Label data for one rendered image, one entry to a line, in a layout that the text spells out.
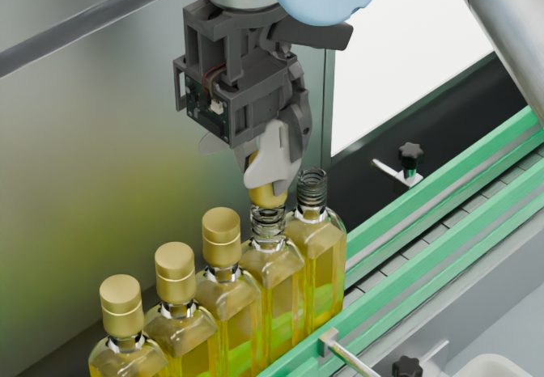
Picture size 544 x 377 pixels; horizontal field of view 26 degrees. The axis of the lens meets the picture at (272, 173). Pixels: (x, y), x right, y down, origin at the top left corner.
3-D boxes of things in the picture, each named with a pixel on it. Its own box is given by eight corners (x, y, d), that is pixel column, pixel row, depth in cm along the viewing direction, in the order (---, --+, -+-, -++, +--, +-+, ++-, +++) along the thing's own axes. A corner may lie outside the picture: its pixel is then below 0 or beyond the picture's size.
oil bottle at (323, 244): (306, 324, 133) (310, 184, 118) (342, 353, 130) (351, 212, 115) (270, 352, 130) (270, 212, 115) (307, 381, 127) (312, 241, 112)
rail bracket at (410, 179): (380, 201, 148) (387, 119, 139) (422, 229, 144) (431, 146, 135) (359, 217, 146) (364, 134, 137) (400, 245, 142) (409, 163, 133)
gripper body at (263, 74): (173, 115, 99) (165, -7, 91) (248, 72, 103) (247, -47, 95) (235, 158, 95) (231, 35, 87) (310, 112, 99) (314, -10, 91)
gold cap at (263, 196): (269, 177, 110) (268, 141, 107) (295, 196, 108) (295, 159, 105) (240, 195, 108) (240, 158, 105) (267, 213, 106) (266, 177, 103)
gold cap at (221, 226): (223, 234, 110) (222, 200, 107) (249, 253, 108) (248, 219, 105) (194, 253, 108) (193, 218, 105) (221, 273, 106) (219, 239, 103)
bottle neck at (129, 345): (129, 322, 105) (125, 285, 102) (150, 340, 103) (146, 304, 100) (102, 340, 103) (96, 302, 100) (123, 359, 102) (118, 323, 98)
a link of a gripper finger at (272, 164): (236, 218, 103) (223, 131, 98) (286, 187, 106) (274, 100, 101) (261, 232, 101) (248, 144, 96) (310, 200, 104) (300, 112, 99)
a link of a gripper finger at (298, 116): (264, 151, 102) (252, 65, 97) (278, 141, 103) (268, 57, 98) (301, 171, 99) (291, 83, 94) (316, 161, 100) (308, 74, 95)
